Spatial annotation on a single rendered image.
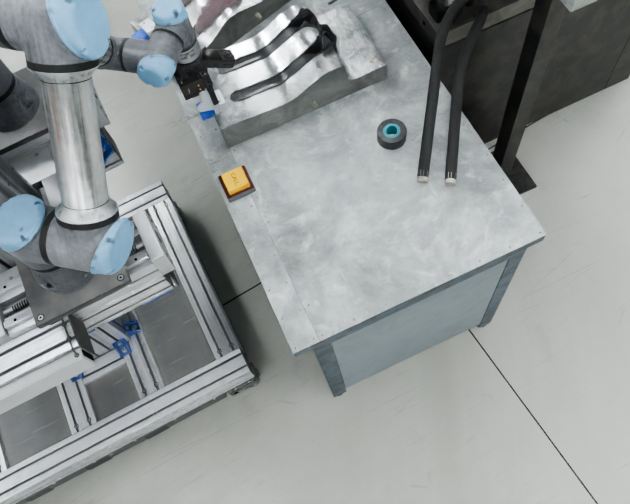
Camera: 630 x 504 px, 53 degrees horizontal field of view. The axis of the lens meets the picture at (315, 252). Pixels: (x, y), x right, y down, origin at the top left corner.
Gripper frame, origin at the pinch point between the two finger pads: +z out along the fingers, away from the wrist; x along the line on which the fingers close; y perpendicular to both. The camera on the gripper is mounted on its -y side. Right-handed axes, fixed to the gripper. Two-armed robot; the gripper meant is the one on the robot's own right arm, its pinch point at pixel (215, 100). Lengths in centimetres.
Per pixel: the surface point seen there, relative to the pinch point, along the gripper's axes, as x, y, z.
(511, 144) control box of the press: 20, -92, 62
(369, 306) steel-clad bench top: 68, -13, 11
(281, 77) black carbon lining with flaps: -0.4, -19.6, 2.8
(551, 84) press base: 1, -122, 68
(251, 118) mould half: 8.3, -6.9, 2.7
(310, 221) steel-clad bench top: 40.1, -9.3, 11.0
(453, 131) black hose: 36, -54, 6
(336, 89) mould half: 8.3, -32.2, 6.2
